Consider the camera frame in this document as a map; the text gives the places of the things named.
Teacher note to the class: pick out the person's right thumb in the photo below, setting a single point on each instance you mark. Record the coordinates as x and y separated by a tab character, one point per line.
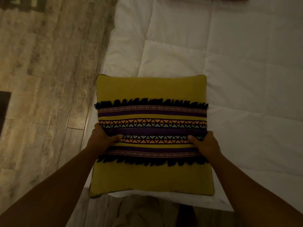
194	140

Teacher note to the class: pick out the person's left forearm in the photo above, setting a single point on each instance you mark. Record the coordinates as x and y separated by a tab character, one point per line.
49	189

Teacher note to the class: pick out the yellow patterned fringed cushion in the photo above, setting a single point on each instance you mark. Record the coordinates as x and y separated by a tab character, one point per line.
151	88

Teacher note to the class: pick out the person's right forearm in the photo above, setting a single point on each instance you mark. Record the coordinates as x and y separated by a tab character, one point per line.
255	193

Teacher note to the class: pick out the person's left thumb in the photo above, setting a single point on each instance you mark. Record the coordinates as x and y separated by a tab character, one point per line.
115	138

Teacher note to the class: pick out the dark rug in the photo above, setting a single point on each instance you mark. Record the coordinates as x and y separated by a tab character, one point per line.
3	108

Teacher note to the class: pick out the person's left hand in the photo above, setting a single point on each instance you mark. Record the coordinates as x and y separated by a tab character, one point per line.
100	139

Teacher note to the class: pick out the person's beige trousers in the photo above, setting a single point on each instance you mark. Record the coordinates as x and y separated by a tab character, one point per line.
146	213

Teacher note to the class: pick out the person's right hand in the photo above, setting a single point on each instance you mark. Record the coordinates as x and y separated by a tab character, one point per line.
208	145

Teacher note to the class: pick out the white quilted duvet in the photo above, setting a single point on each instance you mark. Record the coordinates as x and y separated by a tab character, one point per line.
224	80

